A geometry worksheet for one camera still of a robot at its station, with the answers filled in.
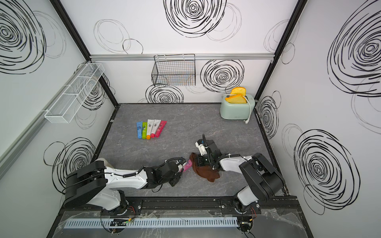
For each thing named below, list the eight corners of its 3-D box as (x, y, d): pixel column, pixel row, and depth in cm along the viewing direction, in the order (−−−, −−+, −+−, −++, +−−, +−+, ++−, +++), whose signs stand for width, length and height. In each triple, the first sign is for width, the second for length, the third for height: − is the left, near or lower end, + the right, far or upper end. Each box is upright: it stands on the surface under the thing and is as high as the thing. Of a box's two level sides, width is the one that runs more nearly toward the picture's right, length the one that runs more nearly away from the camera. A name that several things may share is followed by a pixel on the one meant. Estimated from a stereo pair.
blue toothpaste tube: (136, 139, 102) (135, 137, 100) (137, 124, 110) (136, 122, 108) (142, 138, 102) (141, 136, 100) (142, 123, 111) (141, 121, 108)
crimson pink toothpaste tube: (155, 137, 103) (154, 135, 101) (161, 122, 111) (161, 120, 109) (160, 138, 102) (160, 136, 100) (166, 123, 111) (166, 120, 109)
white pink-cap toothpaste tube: (149, 137, 102) (148, 135, 100) (155, 121, 112) (155, 118, 110) (154, 138, 102) (153, 136, 100) (160, 121, 111) (160, 119, 109)
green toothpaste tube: (142, 139, 102) (141, 136, 99) (143, 124, 110) (142, 122, 107) (146, 138, 102) (145, 136, 100) (147, 124, 110) (146, 121, 108)
